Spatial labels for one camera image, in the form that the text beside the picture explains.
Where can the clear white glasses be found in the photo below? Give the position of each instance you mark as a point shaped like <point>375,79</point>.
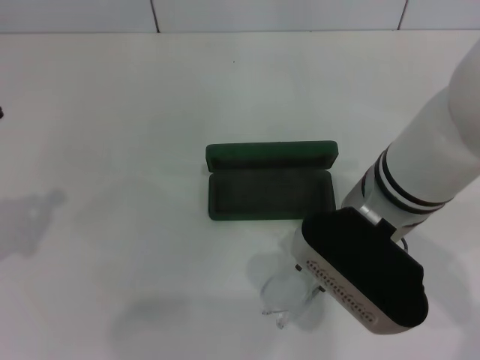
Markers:
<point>277,292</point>

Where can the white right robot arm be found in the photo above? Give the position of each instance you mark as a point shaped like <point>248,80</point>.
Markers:
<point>423,165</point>

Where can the green glasses case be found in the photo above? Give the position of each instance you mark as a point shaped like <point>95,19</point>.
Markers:
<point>270,187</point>

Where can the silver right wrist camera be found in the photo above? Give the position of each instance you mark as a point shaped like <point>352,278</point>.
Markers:
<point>360,258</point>

